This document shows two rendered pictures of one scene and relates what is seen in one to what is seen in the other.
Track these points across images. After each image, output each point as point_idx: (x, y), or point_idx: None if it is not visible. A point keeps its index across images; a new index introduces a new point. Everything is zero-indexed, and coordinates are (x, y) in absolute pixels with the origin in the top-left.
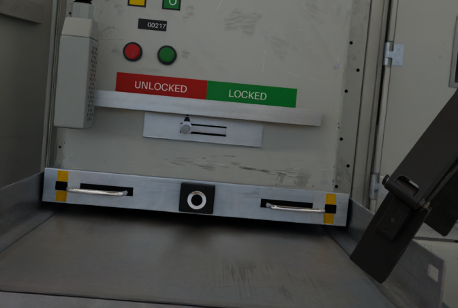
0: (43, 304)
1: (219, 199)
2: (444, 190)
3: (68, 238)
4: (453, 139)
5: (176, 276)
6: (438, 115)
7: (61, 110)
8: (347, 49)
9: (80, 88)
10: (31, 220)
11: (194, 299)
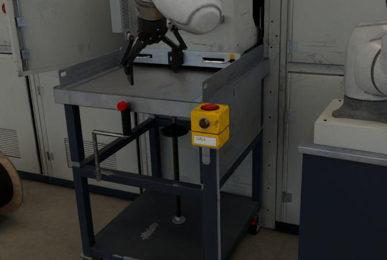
0: (90, 95)
1: (185, 58)
2: (172, 58)
3: (117, 76)
4: (124, 50)
5: (136, 88)
6: (123, 44)
7: (113, 26)
8: None
9: (118, 16)
10: (112, 69)
11: (131, 94)
